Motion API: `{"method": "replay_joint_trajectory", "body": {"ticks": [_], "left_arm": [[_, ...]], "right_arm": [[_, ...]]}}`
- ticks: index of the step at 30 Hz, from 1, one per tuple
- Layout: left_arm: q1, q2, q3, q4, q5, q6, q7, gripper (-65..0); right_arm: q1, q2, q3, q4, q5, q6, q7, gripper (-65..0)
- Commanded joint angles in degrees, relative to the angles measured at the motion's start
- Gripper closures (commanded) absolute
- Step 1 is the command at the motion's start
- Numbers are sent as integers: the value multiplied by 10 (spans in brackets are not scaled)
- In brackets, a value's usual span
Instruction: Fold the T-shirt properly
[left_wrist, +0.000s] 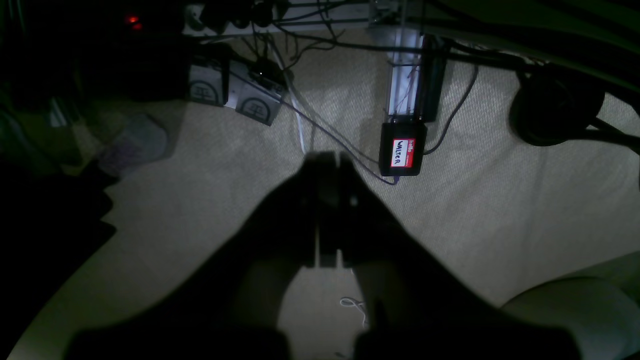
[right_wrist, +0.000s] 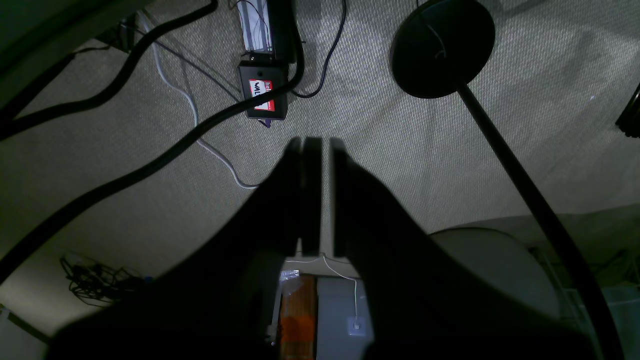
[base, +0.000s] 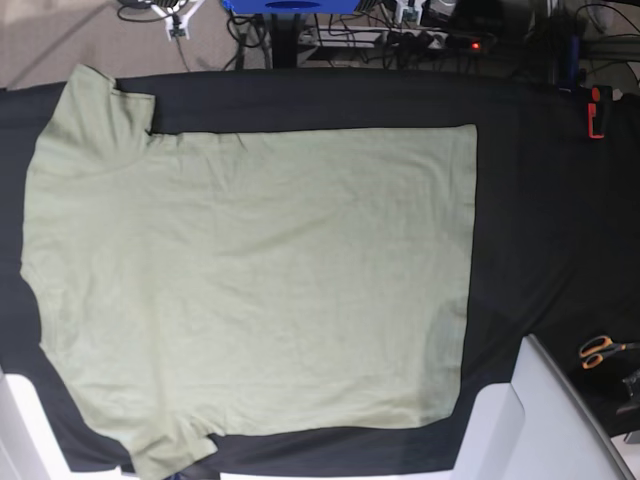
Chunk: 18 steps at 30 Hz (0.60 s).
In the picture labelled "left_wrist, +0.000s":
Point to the grey power adapter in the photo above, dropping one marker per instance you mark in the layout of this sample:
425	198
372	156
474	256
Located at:
256	89
208	78

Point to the black round caster base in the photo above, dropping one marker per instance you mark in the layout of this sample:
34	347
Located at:
546	110

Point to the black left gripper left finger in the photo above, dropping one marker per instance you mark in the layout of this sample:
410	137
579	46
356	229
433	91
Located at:
228	309

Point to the white power strip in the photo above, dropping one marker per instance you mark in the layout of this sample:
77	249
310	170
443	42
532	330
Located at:
227	18

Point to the aluminium frame post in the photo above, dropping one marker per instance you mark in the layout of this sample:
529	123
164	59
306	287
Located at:
415	80

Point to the grey power adapter left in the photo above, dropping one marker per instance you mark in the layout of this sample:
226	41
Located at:
208	78

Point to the black box with name sticker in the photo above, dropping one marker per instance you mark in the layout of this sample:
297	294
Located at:
402	147

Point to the grey power adapter right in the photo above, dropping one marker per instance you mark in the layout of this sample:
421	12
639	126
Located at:
256	89

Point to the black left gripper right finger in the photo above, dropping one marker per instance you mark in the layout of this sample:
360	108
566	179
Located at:
416	308

